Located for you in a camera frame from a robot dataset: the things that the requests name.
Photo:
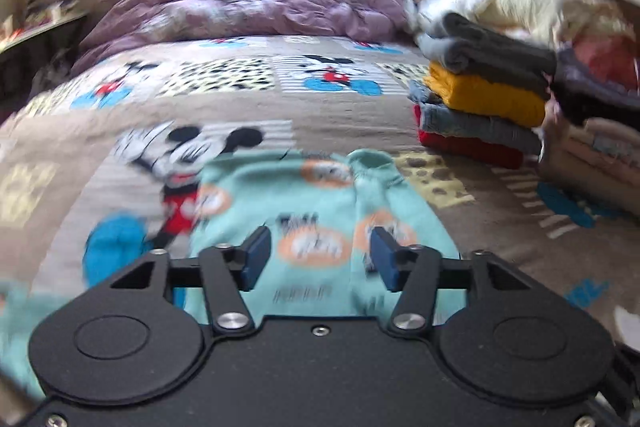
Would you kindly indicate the teal patterned child garment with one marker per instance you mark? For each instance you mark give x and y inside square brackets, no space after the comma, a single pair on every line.
[320,210]

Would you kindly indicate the white cream clothes pile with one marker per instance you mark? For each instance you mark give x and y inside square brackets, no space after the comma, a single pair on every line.
[548,23]

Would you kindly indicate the cluttered side shelf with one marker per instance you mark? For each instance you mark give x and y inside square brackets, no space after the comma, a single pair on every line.
[43,48]

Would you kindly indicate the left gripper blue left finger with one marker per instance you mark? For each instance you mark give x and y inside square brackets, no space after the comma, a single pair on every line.
[256,251]

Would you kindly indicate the purple pink folded clothes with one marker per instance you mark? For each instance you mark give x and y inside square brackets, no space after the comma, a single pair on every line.
[591,129]

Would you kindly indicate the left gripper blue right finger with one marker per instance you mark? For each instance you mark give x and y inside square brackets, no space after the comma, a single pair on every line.
[383,250]

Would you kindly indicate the blue grey folded jeans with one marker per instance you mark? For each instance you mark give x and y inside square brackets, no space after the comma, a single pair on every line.
[434,116]

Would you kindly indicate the red folded garment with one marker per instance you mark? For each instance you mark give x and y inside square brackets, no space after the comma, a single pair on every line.
[492,154]

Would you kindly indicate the purple crumpled duvet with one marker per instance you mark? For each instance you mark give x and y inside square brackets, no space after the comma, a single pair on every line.
[131,24]

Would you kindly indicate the yellow folded sweater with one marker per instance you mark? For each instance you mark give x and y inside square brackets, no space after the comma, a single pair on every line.
[475,95]

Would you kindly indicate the dark grey folded garment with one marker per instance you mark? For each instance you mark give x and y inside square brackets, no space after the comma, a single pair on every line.
[466,48]

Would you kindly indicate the Mickey Mouse bed blanket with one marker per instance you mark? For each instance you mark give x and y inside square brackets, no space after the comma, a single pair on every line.
[59,177]

